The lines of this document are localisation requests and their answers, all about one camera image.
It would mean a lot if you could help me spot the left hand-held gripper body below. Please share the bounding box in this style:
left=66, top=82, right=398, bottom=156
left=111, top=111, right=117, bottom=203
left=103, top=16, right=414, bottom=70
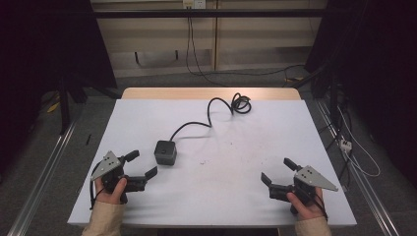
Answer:
left=90, top=149, right=148, bottom=205

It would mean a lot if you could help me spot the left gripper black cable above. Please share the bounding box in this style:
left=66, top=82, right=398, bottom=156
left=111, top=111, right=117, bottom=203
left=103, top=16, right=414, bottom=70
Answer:
left=89, top=161, right=106, bottom=211

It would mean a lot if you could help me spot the white wall socket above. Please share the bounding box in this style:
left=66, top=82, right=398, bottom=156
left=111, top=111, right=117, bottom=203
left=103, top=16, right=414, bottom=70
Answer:
left=182, top=0, right=208, bottom=10

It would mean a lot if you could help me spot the white table cover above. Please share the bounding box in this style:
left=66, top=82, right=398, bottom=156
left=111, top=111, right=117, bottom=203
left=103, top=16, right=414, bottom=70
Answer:
left=67, top=97, right=358, bottom=228

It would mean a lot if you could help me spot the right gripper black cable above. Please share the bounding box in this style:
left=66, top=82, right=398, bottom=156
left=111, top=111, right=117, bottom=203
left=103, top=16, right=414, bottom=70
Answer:
left=303, top=185, right=329, bottom=221

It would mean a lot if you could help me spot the black hanging wall cable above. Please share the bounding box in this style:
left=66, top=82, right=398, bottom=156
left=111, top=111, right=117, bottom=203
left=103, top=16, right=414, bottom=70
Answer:
left=185, top=7, right=307, bottom=89

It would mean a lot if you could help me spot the black metal stand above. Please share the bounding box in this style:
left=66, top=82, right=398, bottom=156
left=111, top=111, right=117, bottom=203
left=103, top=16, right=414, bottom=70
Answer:
left=57, top=77, right=89, bottom=136

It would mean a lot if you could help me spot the person's left hand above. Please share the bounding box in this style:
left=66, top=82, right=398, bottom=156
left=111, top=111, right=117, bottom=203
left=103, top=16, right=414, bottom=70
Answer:
left=94, top=176, right=129, bottom=206

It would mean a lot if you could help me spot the black cube power adapter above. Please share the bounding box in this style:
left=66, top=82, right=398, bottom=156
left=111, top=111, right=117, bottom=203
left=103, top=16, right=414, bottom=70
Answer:
left=153, top=140, right=178, bottom=167

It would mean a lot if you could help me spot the black adapter cable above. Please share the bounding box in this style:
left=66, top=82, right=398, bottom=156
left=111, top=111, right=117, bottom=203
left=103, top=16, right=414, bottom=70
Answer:
left=169, top=91, right=253, bottom=143

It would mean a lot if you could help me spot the white power strip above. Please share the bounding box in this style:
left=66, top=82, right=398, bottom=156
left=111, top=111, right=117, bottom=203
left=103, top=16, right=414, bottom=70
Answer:
left=339, top=138, right=353, bottom=153

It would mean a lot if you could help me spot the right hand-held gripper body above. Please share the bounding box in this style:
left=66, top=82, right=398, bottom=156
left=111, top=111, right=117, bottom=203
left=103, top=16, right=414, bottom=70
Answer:
left=268, top=164, right=339, bottom=215

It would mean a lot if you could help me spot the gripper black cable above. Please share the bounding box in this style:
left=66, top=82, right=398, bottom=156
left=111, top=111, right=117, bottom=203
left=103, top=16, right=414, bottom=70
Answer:
left=303, top=185, right=329, bottom=221
left=89, top=161, right=106, bottom=211

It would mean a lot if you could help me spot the black curtain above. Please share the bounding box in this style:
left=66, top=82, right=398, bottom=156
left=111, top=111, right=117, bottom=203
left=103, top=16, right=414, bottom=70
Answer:
left=304, top=0, right=417, bottom=190
left=0, top=0, right=118, bottom=185

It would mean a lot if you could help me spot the white floor cable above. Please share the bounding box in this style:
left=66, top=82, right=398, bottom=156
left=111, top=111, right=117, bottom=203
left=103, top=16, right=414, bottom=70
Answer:
left=336, top=104, right=382, bottom=178

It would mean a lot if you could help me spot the black horizontal metal bar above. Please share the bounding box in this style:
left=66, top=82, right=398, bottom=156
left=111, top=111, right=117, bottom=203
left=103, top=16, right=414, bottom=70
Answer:
left=92, top=8, right=329, bottom=20

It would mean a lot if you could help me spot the person's right hand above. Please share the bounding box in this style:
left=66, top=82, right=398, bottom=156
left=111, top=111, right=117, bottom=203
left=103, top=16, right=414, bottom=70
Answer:
left=286, top=187, right=327, bottom=221

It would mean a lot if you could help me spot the aluminium floor rail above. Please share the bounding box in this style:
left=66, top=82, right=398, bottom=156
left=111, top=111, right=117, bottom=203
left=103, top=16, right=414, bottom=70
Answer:
left=6, top=119, right=81, bottom=236
left=314, top=97, right=401, bottom=236

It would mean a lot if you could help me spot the wooden table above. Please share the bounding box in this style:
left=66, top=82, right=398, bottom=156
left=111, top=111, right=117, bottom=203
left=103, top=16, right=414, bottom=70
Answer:
left=120, top=87, right=302, bottom=101

